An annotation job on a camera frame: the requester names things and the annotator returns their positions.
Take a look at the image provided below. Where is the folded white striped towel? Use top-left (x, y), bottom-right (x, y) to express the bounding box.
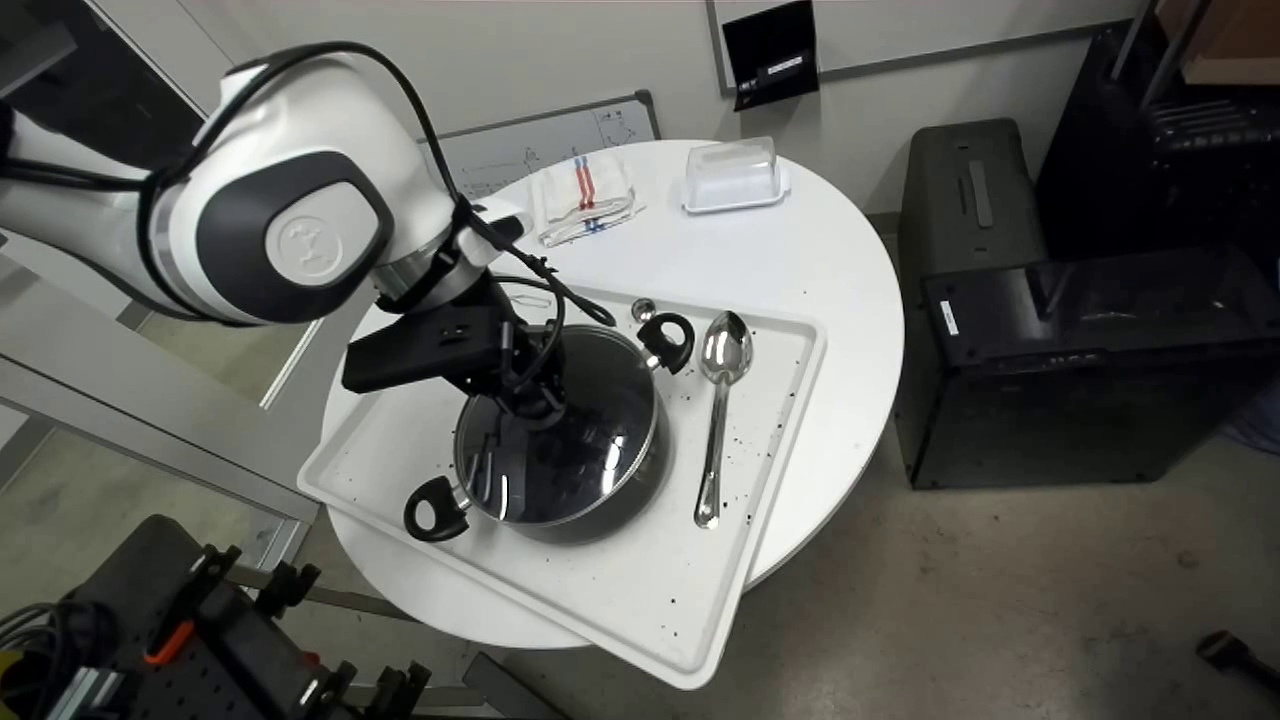
top-left (532, 152), bottom-right (642, 249)

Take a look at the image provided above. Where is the black cabinet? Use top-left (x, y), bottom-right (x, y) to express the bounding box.
top-left (902, 118), bottom-right (1278, 493)

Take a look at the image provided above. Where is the round white table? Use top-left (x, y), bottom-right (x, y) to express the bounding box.
top-left (333, 141), bottom-right (905, 650)

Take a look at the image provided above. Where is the black equipment cart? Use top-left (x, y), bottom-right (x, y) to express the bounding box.
top-left (0, 514), bottom-right (431, 720)

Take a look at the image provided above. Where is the clear plastic container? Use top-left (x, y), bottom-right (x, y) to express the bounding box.
top-left (680, 135), bottom-right (792, 217)

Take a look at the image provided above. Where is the floor whiteboard with drawings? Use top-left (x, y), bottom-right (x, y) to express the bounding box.
top-left (442, 92), bottom-right (660, 195)

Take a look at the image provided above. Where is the large metal spoon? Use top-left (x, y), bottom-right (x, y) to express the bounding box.
top-left (692, 313), bottom-right (754, 528)

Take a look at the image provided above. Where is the white plastic tray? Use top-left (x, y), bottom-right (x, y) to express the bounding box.
top-left (299, 313), bottom-right (826, 688)

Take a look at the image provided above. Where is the black pot with handles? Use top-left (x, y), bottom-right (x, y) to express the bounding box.
top-left (401, 313), bottom-right (698, 542)

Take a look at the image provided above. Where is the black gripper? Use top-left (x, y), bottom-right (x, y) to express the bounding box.
top-left (339, 305), bottom-right (554, 395)

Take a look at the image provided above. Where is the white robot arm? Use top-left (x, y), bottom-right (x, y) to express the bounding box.
top-left (0, 41), bottom-right (554, 400)

